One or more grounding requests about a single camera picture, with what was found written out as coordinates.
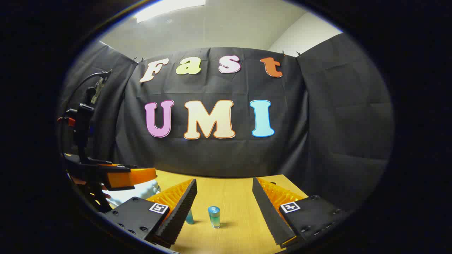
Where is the blue round-cap bottle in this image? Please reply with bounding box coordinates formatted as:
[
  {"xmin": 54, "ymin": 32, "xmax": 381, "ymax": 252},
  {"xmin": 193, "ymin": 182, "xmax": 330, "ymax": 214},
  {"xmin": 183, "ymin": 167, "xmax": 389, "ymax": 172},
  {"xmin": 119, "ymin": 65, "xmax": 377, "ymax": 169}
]
[{"xmin": 208, "ymin": 206, "xmax": 221, "ymax": 229}]

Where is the white scalloped suitcase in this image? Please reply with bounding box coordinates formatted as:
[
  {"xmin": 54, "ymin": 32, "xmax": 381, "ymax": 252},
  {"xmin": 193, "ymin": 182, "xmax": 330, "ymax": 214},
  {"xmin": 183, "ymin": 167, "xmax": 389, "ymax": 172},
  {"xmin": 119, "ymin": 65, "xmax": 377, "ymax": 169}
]
[{"xmin": 105, "ymin": 179, "xmax": 161, "ymax": 208}]

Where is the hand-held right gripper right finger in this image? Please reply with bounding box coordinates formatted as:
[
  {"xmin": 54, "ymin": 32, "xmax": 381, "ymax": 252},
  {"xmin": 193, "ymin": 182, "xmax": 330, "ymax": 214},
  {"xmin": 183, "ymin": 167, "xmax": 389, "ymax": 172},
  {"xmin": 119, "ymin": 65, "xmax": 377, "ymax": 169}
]
[{"xmin": 252, "ymin": 176, "xmax": 352, "ymax": 248}]

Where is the black cable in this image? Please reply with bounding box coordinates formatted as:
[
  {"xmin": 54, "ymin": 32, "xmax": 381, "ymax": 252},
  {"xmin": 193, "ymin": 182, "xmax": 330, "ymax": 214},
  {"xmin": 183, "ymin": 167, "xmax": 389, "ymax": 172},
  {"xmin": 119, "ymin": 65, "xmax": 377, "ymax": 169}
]
[{"xmin": 59, "ymin": 70, "xmax": 113, "ymax": 120}]

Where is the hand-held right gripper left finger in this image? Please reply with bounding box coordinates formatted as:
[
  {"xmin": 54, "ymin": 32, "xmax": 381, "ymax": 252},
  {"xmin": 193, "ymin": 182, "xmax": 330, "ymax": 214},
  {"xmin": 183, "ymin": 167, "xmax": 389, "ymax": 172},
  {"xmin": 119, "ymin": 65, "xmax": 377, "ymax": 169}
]
[{"xmin": 102, "ymin": 178, "xmax": 198, "ymax": 249}]

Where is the black backdrop cloth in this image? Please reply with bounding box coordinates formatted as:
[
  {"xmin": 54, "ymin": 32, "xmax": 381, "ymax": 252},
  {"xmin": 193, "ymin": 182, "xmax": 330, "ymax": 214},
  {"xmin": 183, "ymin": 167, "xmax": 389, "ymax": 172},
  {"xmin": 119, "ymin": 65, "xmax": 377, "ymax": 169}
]
[{"xmin": 58, "ymin": 32, "xmax": 394, "ymax": 212}]

